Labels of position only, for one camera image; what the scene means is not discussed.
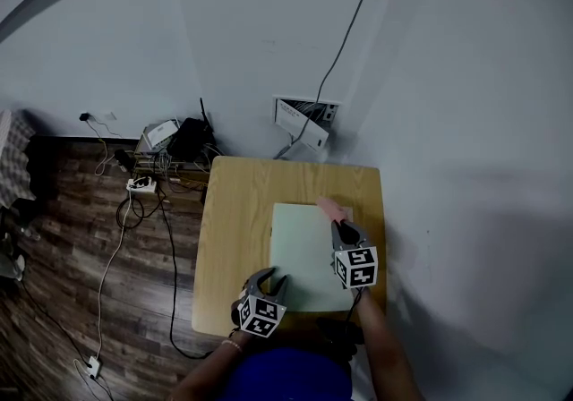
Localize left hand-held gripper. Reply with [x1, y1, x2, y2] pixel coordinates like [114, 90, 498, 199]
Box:
[230, 268, 291, 340]

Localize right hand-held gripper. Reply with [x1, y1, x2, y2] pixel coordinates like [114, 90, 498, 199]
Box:
[330, 219, 380, 291]

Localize pink cloth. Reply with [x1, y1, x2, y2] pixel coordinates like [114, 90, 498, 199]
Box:
[316, 196, 351, 224]

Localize pale green box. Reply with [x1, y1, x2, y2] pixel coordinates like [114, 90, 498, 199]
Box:
[269, 202, 355, 313]

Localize person's right forearm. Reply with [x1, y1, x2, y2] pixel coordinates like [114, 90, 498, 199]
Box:
[351, 286, 424, 401]

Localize person's left forearm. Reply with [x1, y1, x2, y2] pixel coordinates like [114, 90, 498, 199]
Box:
[172, 329, 252, 401]

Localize small wooden table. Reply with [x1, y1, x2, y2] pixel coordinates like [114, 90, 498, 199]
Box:
[191, 155, 387, 337]

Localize person's blue clothing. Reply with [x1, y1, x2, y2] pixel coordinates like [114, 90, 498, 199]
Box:
[218, 347, 353, 401]

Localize low wooden shelf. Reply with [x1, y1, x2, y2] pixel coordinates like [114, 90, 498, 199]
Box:
[133, 147, 210, 203]

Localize white power strip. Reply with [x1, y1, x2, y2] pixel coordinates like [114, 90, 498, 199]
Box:
[125, 177, 158, 195]

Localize black router with antennas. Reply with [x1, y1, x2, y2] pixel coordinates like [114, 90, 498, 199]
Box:
[167, 97, 215, 163]

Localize white network device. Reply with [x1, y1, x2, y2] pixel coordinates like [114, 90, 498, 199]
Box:
[145, 119, 180, 149]

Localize black power adapter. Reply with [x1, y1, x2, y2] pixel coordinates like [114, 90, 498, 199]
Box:
[114, 148, 135, 172]

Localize grey checked fabric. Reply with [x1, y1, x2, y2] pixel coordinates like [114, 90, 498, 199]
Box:
[0, 110, 37, 208]

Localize long black floor cable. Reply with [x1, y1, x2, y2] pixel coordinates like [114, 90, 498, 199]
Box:
[156, 186, 216, 360]

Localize recessed wall network box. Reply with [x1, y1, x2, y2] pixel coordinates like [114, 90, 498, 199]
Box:
[271, 94, 344, 134]

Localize looped black cable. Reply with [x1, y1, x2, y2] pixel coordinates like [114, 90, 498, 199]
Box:
[115, 195, 167, 230]

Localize long white floor cable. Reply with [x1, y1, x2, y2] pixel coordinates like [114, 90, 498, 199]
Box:
[96, 192, 133, 363]

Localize thin pale cable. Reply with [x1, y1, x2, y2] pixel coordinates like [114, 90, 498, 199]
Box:
[87, 119, 124, 176]

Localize thin black floor cable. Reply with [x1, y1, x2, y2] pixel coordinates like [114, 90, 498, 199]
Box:
[20, 282, 115, 401]

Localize grey wall cable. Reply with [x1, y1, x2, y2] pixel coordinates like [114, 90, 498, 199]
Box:
[273, 0, 389, 159]

